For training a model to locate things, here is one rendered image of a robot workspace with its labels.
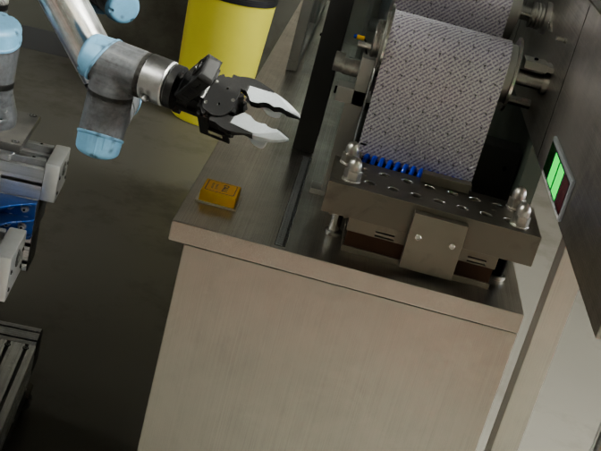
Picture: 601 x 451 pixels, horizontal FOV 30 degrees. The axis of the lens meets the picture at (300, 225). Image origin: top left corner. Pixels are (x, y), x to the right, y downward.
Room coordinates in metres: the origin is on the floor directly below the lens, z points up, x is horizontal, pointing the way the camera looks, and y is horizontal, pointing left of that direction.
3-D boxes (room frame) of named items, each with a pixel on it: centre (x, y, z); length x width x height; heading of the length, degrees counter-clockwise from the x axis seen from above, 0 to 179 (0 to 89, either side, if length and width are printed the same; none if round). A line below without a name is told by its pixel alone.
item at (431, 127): (2.12, -0.19, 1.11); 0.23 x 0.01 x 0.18; 90
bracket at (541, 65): (2.18, -0.37, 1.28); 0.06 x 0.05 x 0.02; 90
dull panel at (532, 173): (3.26, -0.42, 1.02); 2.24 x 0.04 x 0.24; 0
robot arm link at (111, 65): (1.74, 0.35, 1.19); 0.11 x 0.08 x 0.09; 78
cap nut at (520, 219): (1.96, -0.39, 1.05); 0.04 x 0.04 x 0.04
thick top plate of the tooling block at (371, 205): (2.00, -0.23, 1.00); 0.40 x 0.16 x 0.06; 90
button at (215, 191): (2.03, 0.17, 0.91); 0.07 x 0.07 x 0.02; 0
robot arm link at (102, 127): (1.75, 0.36, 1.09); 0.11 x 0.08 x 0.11; 4
